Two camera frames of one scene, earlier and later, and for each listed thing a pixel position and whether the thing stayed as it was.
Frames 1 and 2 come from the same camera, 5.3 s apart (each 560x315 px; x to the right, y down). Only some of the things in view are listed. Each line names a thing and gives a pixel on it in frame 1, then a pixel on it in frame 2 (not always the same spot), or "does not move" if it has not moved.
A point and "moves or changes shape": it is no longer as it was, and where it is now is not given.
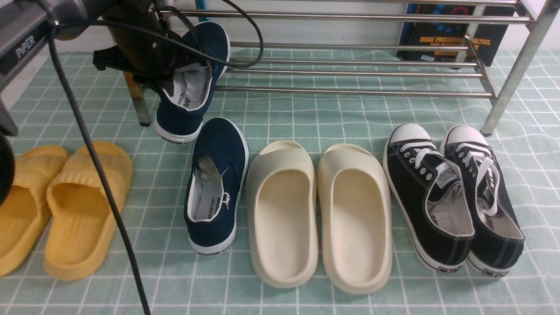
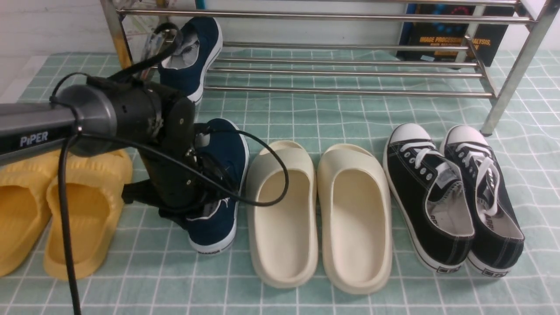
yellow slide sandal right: [83, 217] does not move
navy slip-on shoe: [180, 117] moves or changes shape
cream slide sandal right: [355, 218] does not move
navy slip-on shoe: [215, 184] does not move
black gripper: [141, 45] → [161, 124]
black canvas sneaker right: [497, 247] does not move
